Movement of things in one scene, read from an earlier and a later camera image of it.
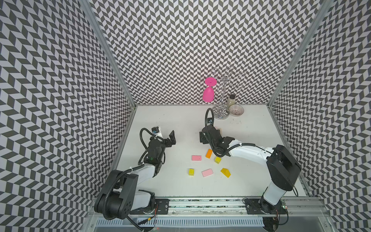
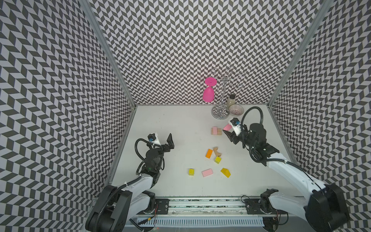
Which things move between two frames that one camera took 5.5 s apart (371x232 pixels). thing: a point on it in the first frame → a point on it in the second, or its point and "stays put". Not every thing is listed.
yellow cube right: (218, 160) stays put
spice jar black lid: (231, 100) stays put
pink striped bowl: (236, 110) stays put
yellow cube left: (191, 172) stays put
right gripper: (207, 136) → (237, 136)
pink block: (196, 158) → (227, 127)
